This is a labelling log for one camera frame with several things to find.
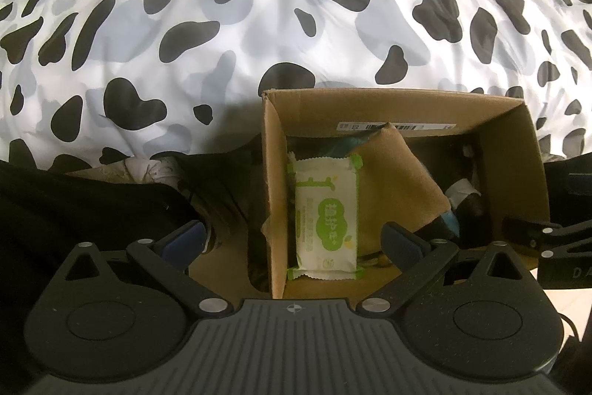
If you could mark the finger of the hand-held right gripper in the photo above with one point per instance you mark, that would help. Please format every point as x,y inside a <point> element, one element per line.
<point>532,233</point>
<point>571,196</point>

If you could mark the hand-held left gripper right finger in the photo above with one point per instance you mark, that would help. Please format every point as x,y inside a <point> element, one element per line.
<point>402,244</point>

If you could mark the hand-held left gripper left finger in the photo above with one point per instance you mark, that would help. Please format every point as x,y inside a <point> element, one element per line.
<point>185,240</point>

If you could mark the brown woven cloth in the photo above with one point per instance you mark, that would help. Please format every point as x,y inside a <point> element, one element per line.
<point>397,182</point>

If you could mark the black socks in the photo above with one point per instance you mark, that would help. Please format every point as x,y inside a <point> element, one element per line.
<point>465,196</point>

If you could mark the green white wipes packet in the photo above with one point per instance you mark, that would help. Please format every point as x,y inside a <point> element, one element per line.
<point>326,214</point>

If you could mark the cardboard box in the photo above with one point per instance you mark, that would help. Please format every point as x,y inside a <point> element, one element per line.
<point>504,145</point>

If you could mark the grey white cloth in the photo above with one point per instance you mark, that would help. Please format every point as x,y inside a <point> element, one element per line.
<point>155,170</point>

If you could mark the black cloth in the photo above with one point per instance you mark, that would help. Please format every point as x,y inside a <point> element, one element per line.
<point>69,210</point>

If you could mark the cow print blanket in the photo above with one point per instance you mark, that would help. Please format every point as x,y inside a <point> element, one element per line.
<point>231,29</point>

